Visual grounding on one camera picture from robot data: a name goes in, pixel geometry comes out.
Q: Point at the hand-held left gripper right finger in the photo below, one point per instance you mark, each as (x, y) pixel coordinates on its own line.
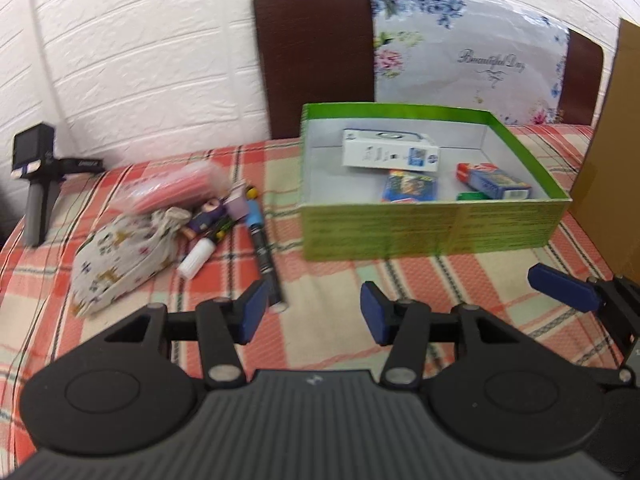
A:
(375, 315)

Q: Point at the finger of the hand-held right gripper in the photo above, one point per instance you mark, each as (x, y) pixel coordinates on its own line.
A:
(622, 377)
(560, 285)

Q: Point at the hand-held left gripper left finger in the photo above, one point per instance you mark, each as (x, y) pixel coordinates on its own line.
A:
(252, 310)

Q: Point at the black and blue pen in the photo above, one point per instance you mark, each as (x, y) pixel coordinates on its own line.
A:
(262, 255)

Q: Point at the white tube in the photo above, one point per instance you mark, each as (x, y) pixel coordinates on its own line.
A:
(195, 260)

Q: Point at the green cardboard box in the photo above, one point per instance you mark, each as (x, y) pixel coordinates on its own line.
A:
(400, 230)

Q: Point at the small doll figure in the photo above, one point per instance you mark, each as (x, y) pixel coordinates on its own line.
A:
(207, 217)

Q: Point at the patterned cloth pouch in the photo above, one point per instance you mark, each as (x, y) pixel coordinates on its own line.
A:
(120, 260)

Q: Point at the pink plastic packet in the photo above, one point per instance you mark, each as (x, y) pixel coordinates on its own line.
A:
(170, 190)

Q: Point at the red and blue small box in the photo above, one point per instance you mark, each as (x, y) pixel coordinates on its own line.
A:
(492, 182)

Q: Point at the small green item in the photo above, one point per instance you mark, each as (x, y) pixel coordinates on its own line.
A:
(472, 196)

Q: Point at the colourful card pack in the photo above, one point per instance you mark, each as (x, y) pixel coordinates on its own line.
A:
(410, 187)

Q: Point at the brown cardboard sheet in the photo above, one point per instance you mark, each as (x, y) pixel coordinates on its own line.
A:
(615, 160)

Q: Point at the white product box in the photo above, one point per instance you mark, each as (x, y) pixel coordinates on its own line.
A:
(370, 152)

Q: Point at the floral printed cloth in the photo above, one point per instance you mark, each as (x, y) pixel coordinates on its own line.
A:
(450, 60)

